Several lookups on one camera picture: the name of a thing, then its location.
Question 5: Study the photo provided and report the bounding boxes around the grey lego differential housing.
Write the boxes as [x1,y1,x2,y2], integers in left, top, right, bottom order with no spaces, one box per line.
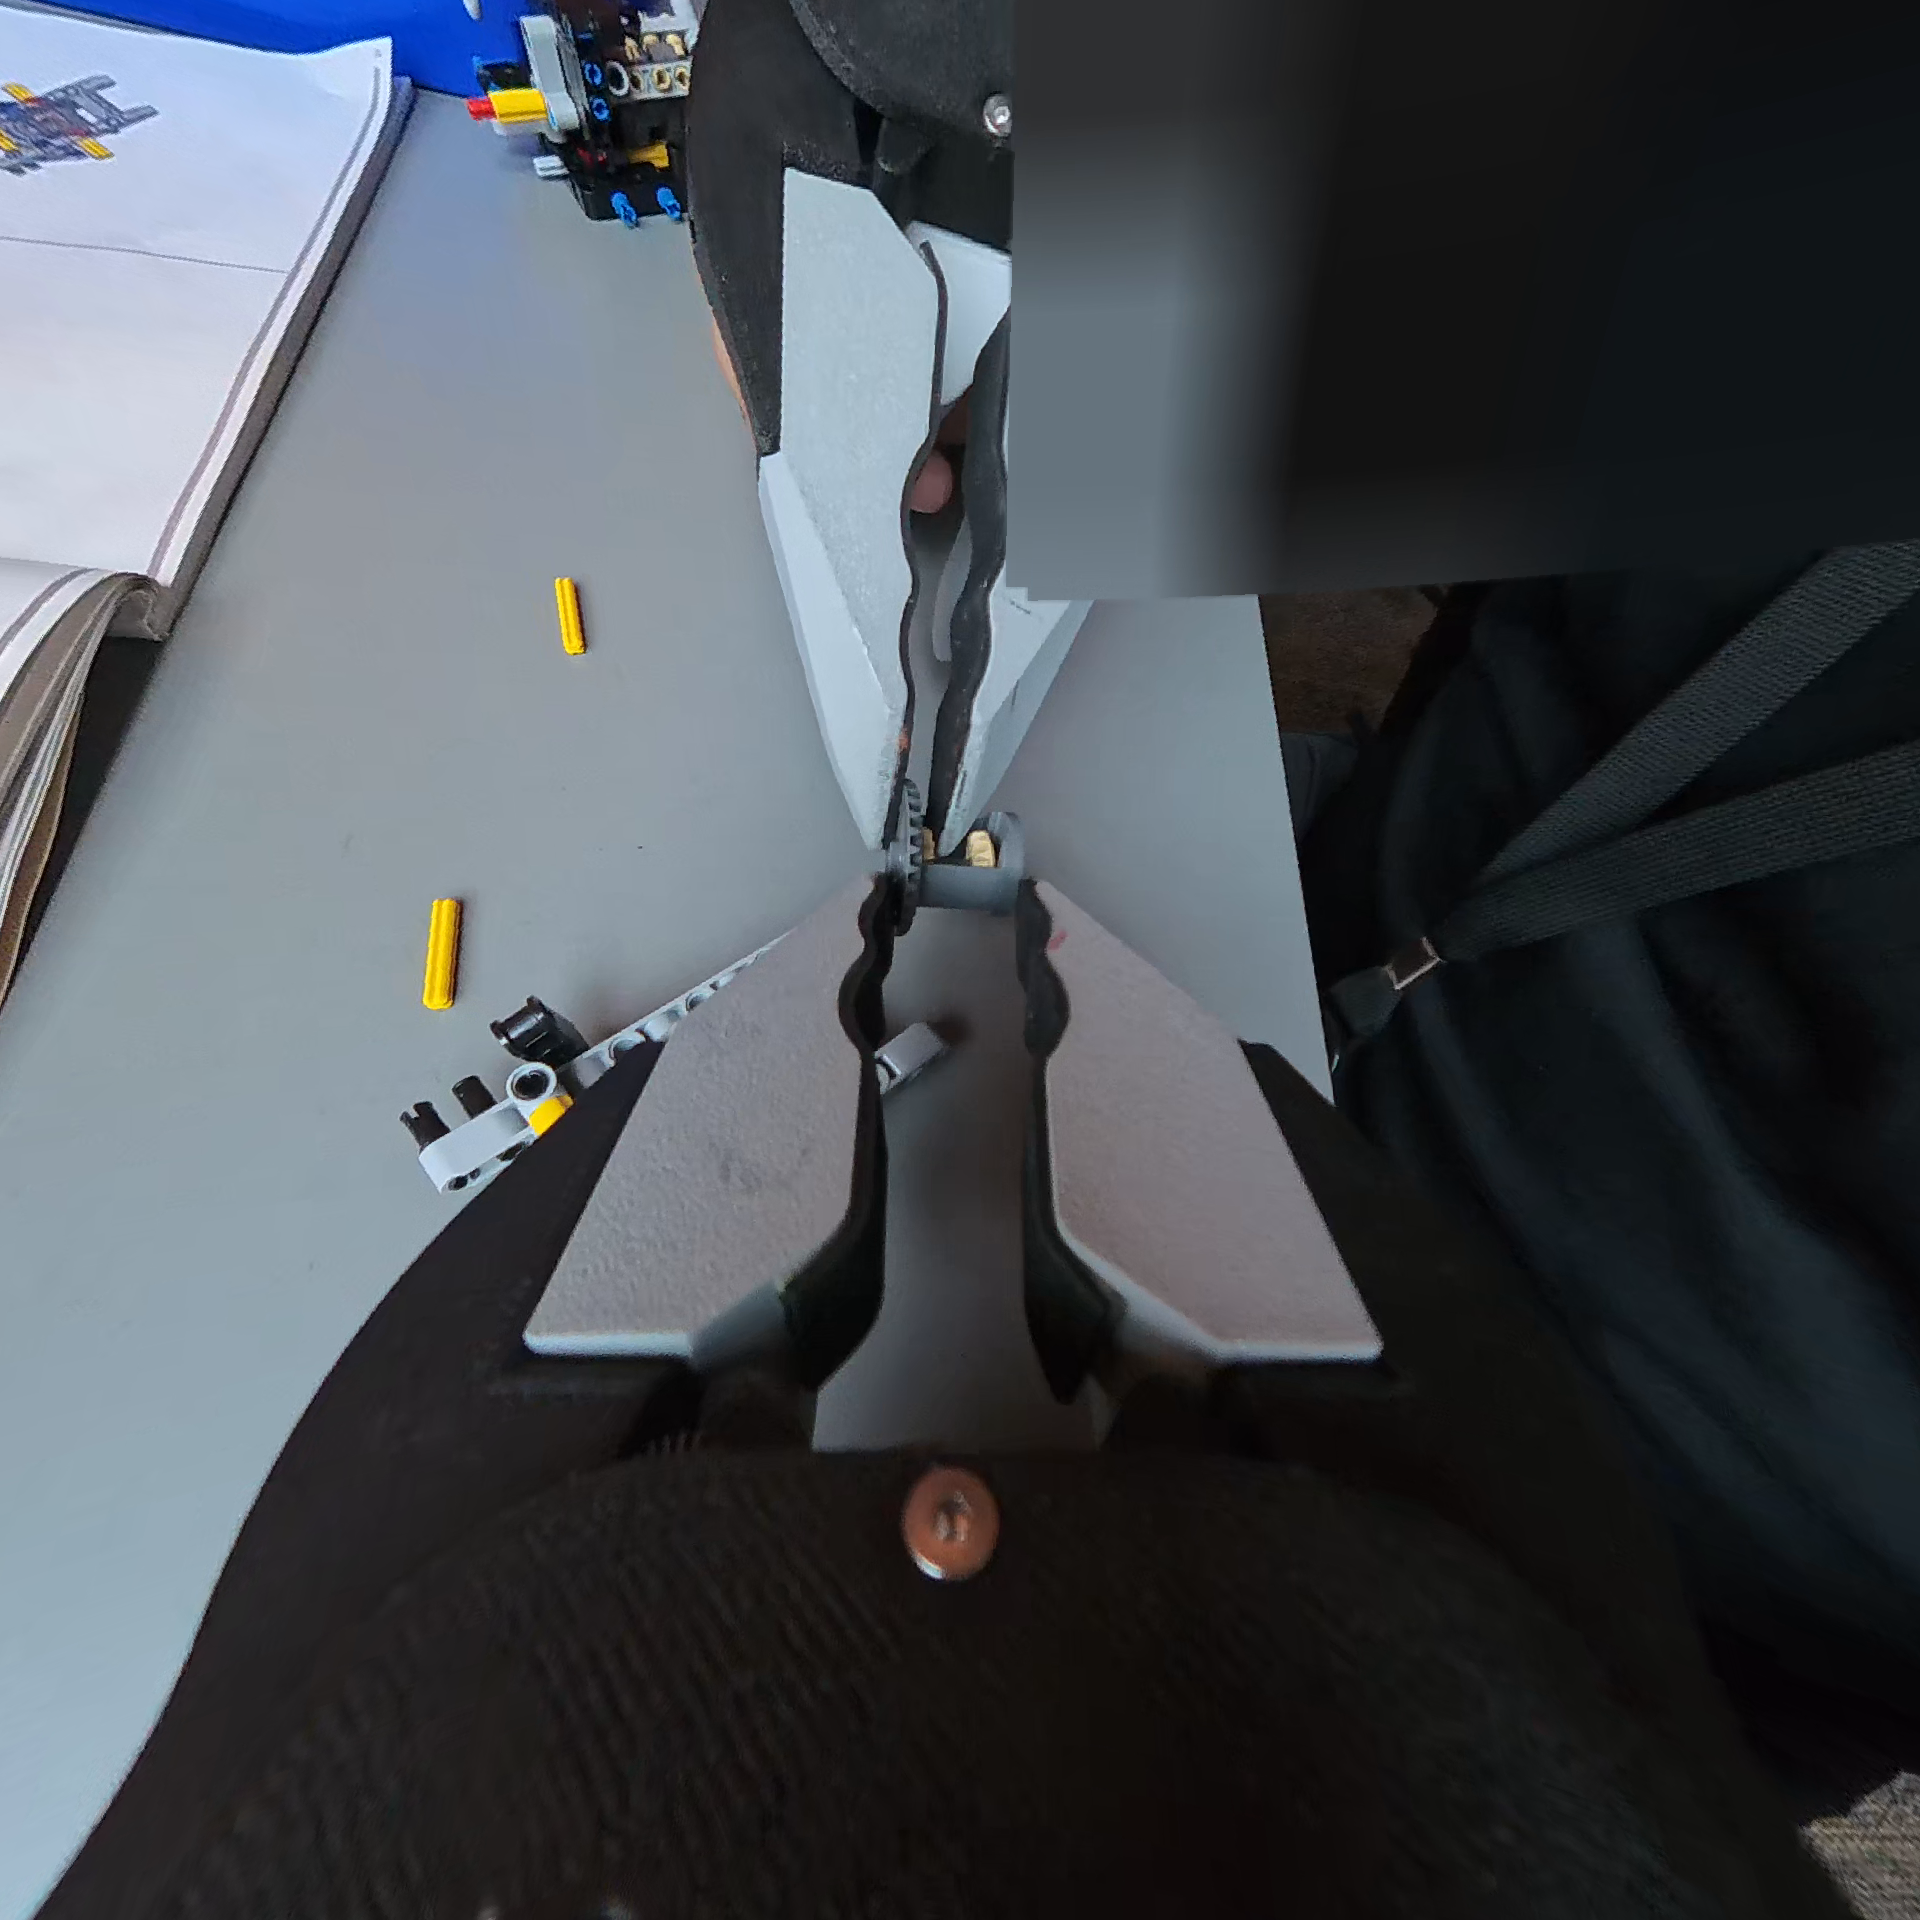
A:
[878,809,1039,945]

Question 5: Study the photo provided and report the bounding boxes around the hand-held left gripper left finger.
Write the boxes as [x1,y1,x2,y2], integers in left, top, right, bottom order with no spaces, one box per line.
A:
[522,874,903,1390]

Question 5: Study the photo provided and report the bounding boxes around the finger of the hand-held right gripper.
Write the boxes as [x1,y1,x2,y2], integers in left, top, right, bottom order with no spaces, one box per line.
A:
[910,222,1092,842]
[757,163,951,856]

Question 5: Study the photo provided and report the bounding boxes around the lego instruction booklet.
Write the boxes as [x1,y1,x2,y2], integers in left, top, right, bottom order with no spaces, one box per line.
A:
[0,32,417,999]

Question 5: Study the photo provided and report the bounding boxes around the multicolour lego model section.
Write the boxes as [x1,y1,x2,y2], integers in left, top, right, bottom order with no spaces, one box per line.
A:
[468,0,701,231]

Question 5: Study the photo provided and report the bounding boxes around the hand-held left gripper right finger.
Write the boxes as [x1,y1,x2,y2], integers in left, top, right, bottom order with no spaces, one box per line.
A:
[1019,879,1385,1403]

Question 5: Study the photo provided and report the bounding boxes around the grey lego frame assembly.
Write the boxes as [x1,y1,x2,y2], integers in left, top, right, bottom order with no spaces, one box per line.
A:
[398,934,951,1194]

